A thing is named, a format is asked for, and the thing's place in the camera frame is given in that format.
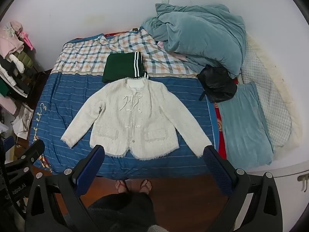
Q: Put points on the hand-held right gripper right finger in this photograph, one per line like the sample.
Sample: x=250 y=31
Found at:
x=217 y=174

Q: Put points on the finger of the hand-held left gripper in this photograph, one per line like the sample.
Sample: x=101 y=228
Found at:
x=35 y=149

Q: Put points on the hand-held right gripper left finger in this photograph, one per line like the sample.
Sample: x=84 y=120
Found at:
x=90 y=171

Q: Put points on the white tweed jacket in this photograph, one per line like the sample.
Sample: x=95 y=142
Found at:
x=135 y=116

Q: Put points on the shelf of folded clothes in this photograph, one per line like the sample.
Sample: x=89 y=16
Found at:
x=14 y=60

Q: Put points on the white printed cloth bag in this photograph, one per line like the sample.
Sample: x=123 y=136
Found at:
x=24 y=118

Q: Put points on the person's left foot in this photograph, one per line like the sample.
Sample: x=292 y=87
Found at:
x=121 y=186

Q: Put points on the person's foot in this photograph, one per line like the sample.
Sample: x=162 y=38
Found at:
x=121 y=186
x=145 y=186

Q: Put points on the red floral sheet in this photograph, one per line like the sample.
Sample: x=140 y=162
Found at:
x=218 y=125

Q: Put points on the teal folded blanket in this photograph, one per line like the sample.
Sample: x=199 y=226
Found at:
x=243 y=125

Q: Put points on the person's right foot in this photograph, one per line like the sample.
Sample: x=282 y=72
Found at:
x=145 y=186

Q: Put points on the blue striped bed sheet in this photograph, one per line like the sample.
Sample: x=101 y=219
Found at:
x=67 y=96

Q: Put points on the white bedside cabinet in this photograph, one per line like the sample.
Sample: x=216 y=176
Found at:
x=289 y=164

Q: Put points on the white quilted mattress pad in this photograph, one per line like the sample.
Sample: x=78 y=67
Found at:
x=270 y=106

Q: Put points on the black plastic bag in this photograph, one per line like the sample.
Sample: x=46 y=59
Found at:
x=217 y=82

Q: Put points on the cream fluffy blanket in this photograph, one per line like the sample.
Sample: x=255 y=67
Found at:
x=293 y=116

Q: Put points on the plaid bed sheet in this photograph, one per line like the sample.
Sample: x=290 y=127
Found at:
x=82 y=55

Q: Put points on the green garment with white stripes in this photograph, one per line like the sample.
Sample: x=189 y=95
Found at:
x=118 y=67

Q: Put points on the teal velvet quilt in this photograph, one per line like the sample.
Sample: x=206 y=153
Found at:
x=200 y=33

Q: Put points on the clear wall hook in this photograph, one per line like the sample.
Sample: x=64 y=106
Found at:
x=165 y=0

